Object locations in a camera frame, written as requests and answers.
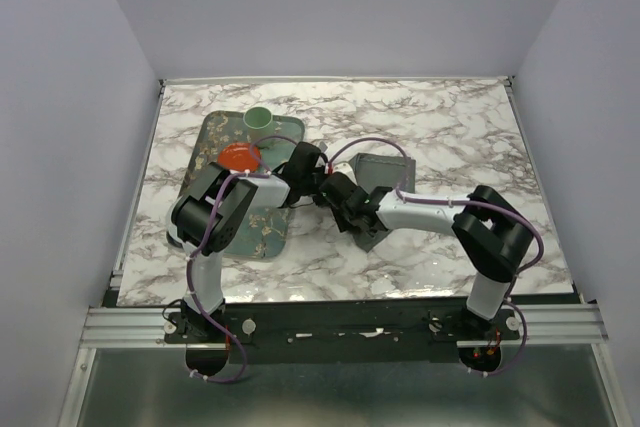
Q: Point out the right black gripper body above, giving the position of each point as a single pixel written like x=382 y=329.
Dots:
x=343 y=220

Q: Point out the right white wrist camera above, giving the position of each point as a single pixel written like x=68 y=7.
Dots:
x=344 y=168

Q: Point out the grey cloth napkin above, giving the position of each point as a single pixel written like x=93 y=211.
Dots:
x=373 y=171

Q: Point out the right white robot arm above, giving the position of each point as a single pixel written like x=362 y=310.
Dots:
x=492 y=233

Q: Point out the pale green cup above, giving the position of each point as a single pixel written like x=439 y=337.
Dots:
x=260 y=126

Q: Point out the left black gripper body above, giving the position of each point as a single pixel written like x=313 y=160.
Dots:
x=309 y=184

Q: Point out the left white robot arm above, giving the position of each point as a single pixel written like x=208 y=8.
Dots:
x=206 y=218

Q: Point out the red saucer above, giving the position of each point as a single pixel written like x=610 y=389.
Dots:
x=240 y=156

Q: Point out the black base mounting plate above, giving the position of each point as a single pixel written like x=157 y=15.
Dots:
x=432 y=329

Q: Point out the aluminium frame rail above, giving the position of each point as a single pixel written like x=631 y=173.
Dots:
x=123 y=328

